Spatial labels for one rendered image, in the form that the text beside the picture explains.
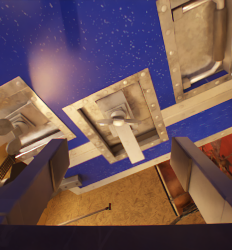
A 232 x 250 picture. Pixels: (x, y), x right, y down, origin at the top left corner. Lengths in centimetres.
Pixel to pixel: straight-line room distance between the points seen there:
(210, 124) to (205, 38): 17
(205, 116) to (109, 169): 22
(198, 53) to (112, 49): 13
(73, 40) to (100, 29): 3
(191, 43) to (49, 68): 19
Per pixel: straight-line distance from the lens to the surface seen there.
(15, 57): 23
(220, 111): 38
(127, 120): 25
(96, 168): 39
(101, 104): 27
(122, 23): 22
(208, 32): 29
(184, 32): 27
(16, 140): 29
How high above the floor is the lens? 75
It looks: 8 degrees up
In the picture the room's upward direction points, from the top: 114 degrees counter-clockwise
